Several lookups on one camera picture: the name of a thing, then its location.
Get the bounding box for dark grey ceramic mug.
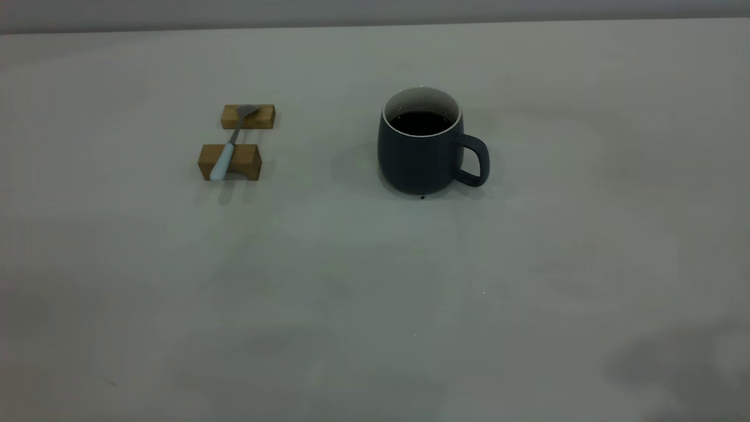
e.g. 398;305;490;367
377;87;490;195

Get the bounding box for arched wooden block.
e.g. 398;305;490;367
197;143;263;182

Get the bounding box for flat rectangular wooden block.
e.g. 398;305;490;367
220;104;276;130

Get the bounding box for dark coffee liquid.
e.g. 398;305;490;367
389;111;453;137

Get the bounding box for metal spoon light blue handle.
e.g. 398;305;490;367
209;104;261;182

